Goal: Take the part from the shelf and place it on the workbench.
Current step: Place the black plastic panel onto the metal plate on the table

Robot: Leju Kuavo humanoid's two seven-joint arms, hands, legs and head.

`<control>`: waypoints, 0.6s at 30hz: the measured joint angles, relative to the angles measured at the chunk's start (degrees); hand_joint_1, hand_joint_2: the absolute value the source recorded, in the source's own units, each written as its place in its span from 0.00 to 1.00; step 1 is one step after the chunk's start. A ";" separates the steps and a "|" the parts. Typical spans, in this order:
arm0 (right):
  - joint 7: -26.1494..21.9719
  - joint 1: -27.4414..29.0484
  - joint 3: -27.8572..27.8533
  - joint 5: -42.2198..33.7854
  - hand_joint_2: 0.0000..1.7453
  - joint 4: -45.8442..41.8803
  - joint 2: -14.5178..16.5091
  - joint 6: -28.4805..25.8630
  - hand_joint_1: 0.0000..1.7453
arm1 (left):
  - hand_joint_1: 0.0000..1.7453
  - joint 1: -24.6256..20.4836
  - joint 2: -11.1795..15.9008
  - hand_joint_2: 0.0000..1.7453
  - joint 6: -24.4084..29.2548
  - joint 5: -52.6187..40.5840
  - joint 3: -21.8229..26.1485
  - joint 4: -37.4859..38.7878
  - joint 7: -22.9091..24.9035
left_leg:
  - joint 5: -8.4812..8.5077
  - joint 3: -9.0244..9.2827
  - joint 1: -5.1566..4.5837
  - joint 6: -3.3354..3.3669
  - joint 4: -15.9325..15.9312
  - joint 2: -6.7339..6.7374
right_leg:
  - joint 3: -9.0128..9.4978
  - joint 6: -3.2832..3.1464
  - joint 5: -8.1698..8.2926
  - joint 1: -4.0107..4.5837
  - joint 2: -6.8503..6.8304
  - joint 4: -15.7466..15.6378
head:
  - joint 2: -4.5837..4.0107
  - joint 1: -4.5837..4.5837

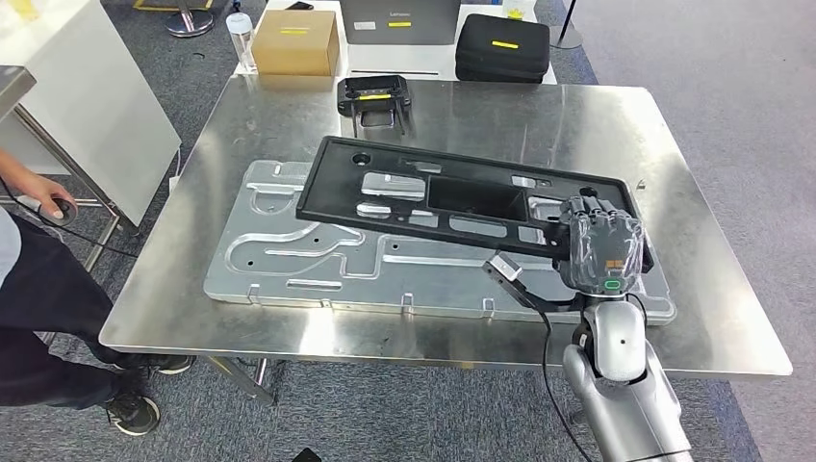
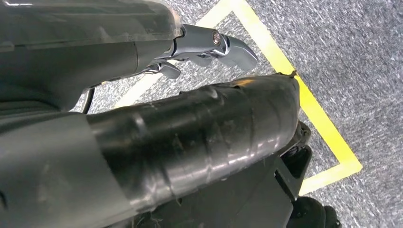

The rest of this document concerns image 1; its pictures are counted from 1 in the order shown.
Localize person's hand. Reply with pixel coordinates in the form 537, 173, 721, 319
22, 174, 78, 222

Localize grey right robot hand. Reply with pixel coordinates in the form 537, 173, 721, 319
556, 193, 647, 298

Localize black round handheld controller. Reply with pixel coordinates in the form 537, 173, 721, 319
15, 193, 81, 225

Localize black plastic panel part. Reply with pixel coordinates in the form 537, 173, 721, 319
295, 135, 656, 274

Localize stainless steel workbench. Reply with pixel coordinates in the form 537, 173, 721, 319
98, 75, 794, 409

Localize small black part yellow label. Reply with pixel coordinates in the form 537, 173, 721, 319
336, 75, 415, 139

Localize white desk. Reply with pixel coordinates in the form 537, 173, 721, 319
0, 0, 183, 229

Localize person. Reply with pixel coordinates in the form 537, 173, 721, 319
0, 149, 195, 438

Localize black stanchion grey base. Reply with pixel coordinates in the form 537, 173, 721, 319
549, 0, 584, 51

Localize black case yellow label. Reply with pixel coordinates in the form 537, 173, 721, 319
454, 13, 551, 84

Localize clear bottle white cap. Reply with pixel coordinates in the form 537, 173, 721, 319
225, 13, 258, 74

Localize aluminium fixture plate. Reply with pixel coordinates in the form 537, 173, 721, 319
203, 159, 678, 327

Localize brown cardboard box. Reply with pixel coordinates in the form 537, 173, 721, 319
250, 9, 341, 78

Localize grey laptop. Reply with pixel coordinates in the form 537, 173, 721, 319
339, 0, 462, 46

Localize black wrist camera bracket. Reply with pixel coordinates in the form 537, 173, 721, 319
482, 258, 584, 314

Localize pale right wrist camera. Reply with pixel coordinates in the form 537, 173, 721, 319
489, 251, 525, 283

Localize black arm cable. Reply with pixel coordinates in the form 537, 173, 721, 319
538, 309, 596, 462

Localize chrome pedestal stand base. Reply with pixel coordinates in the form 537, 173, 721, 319
166, 0, 216, 39

